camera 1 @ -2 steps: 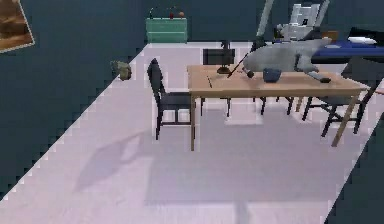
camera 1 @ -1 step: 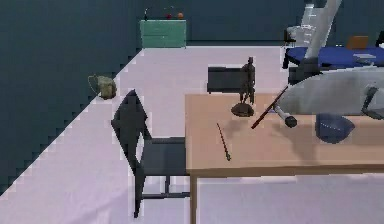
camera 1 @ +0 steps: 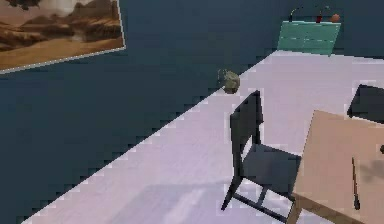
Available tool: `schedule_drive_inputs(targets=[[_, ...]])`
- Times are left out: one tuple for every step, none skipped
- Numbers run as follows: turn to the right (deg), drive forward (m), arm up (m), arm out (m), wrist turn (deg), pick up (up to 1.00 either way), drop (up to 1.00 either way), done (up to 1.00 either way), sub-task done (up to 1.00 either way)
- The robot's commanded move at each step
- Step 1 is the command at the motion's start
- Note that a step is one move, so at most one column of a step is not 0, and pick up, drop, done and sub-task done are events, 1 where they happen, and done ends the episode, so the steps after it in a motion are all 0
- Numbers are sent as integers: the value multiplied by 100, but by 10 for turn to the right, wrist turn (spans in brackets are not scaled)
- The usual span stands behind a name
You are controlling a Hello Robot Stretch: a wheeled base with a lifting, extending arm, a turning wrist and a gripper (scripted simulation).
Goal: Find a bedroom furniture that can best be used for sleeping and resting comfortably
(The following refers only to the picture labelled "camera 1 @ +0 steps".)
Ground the teal chest of drawers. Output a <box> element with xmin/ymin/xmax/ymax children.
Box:
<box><xmin>276</xmin><ymin>20</ymin><xmax>342</xmax><ymax>57</ymax></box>

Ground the light wooden table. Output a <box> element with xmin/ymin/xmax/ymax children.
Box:
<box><xmin>285</xmin><ymin>109</ymin><xmax>384</xmax><ymax>224</ymax></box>

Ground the dark grey chair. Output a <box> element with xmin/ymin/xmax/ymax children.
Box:
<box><xmin>346</xmin><ymin>84</ymin><xmax>384</xmax><ymax>125</ymax></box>
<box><xmin>220</xmin><ymin>89</ymin><xmax>302</xmax><ymax>224</ymax></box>

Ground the black bent desk lamp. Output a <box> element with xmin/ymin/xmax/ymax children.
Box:
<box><xmin>288</xmin><ymin>6</ymin><xmax>305</xmax><ymax>23</ymax></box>

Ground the olive green lumpy object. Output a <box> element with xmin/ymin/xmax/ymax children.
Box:
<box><xmin>217</xmin><ymin>68</ymin><xmax>241</xmax><ymax>95</ymax></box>

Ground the thin black stick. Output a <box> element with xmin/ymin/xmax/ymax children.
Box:
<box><xmin>351</xmin><ymin>157</ymin><xmax>361</xmax><ymax>211</ymax></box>

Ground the framed desert landscape picture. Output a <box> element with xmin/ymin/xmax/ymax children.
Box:
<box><xmin>0</xmin><ymin>0</ymin><xmax>127</xmax><ymax>75</ymax></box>

